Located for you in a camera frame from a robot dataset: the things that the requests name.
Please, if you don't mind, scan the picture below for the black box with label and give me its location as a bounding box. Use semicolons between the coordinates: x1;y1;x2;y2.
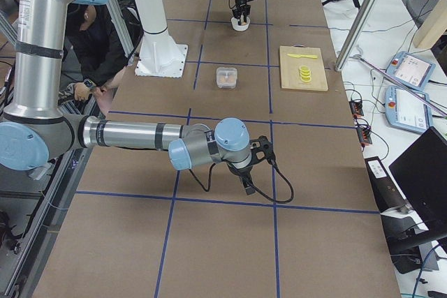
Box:
365;156;412;215

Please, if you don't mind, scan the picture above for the aluminium frame post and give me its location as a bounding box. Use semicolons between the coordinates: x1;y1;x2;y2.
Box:
335;0;376;72

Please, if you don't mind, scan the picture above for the teach pendant far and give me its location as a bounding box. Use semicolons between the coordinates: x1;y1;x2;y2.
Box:
386;51;435;91

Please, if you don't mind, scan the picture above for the seated person black jacket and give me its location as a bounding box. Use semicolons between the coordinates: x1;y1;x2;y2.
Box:
58;3;129;115

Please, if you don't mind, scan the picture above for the black laptop monitor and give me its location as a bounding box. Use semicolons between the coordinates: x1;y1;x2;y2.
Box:
389;126;446;230

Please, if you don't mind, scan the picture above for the clear plastic egg box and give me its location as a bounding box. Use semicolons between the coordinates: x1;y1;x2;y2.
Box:
216;67;237;89

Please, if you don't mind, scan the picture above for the white bowl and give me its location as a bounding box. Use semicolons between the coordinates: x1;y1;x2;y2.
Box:
230;16;249;31

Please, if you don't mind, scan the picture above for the orange relay board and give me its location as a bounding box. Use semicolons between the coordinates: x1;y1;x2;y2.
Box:
349;100;364;118

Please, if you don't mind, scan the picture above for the teach pendant near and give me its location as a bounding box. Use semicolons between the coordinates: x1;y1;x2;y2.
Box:
385;86;434;134

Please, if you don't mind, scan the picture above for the yellow plastic knife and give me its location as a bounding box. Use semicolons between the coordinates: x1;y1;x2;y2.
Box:
286;53;318;59

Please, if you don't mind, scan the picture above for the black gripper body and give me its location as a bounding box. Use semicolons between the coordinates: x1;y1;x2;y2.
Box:
226;161;253;181
233;0;252;15

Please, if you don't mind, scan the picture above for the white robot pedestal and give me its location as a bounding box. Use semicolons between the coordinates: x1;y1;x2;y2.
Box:
135;0;188;78

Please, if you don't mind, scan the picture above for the metal reacher stick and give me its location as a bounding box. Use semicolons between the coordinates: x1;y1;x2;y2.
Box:
351;54;446;119

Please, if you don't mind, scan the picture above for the teach pendant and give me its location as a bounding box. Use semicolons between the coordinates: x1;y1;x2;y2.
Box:
385;86;434;134
386;51;435;91

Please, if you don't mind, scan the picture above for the wooden cutting board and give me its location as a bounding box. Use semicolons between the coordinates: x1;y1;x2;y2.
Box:
279;46;328;91

